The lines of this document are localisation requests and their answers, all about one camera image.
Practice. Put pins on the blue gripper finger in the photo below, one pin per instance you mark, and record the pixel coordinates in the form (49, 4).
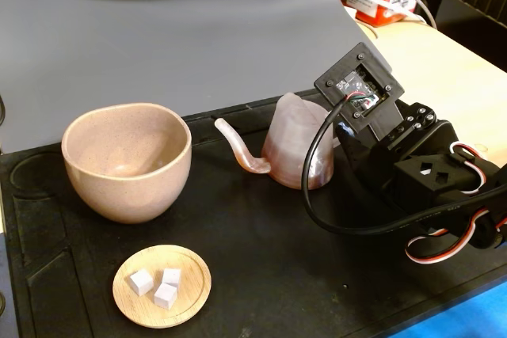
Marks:
(346, 135)

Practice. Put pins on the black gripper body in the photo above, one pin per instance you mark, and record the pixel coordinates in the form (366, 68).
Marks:
(366, 156)

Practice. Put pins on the translucent pink plastic kettle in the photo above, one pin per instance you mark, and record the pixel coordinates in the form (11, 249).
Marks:
(289, 148)

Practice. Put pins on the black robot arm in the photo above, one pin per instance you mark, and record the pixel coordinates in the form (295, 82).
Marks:
(455, 185)

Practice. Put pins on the pink speckled ceramic cup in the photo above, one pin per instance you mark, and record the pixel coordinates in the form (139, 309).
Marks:
(126, 191)

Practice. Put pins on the black rubber tray mat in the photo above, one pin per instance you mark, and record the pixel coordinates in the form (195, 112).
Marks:
(257, 243)

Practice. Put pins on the blue sheet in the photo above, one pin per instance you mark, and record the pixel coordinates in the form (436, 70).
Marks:
(455, 322)

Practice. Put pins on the white sugar cube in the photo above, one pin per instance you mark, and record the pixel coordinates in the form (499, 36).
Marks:
(165, 295)
(139, 282)
(171, 276)

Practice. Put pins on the round wooden coaster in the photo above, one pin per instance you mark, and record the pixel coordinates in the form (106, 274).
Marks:
(190, 298)

